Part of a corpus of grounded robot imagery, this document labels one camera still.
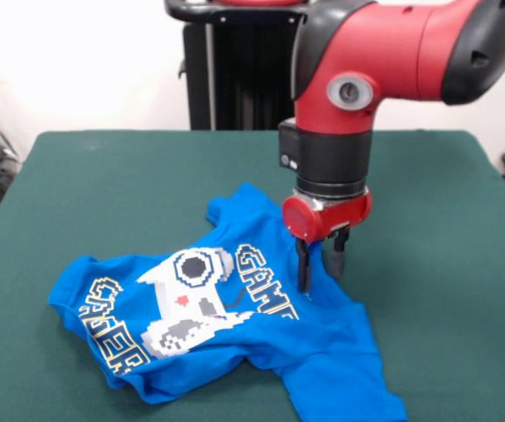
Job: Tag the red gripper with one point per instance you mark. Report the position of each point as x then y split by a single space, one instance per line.
334 215

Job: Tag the blue game-controller print t-shirt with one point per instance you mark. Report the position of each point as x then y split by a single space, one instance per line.
301 343

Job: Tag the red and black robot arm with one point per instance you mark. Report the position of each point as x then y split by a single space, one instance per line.
367 66

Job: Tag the dark green table cloth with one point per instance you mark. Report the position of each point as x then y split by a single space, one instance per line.
433 264

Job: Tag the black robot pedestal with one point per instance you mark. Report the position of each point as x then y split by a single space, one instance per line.
235 66

